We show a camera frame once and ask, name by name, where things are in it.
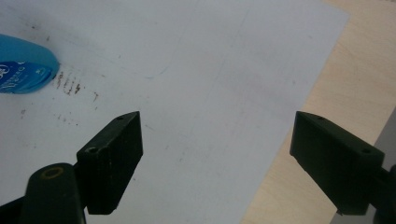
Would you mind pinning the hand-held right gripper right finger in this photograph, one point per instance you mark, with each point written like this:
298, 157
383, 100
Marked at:
336, 161

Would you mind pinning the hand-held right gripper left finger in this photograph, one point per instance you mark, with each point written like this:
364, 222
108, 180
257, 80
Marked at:
109, 161

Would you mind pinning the white mat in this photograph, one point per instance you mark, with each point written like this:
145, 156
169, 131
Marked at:
193, 93

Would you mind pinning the blue plastic bottle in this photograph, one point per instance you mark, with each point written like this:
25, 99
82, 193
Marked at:
23, 67

